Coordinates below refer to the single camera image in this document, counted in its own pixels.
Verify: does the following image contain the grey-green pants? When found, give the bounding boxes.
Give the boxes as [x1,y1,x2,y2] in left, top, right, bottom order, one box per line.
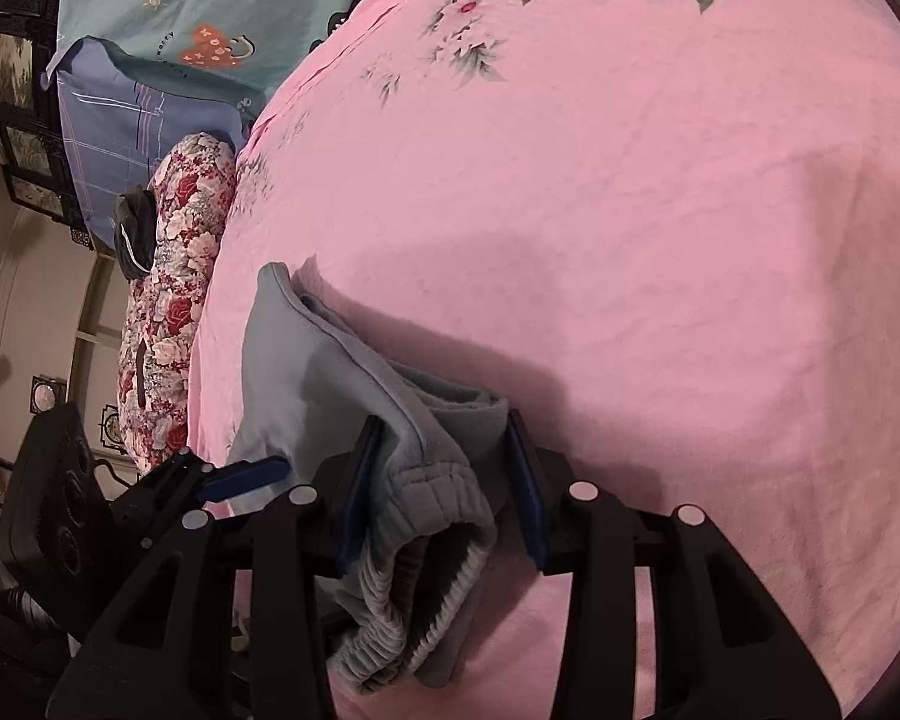
[230,263,509,694]

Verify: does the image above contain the black smartphone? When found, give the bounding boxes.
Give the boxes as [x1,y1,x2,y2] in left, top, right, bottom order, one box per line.
[134,340,148,410]

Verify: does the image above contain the dark grey folded garment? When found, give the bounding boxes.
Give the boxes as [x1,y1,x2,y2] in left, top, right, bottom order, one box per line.
[115,185,157,281]

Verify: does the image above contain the red floral quilt roll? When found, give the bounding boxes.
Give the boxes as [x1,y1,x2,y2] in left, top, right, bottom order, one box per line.
[116,133,235,473]

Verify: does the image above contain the blue plaid pillow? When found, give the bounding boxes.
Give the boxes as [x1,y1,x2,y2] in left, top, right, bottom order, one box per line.
[45,37,247,245]

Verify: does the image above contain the pink floral bed sheet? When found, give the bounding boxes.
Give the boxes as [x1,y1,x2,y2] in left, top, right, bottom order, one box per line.
[190,0,900,709]

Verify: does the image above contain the teal heart pattern pillow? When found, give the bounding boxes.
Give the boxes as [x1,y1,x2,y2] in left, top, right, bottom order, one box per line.
[46,0,361,119]

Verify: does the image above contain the framed pictures on wall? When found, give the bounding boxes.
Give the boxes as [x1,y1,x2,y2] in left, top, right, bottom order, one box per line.
[0,8,133,479]

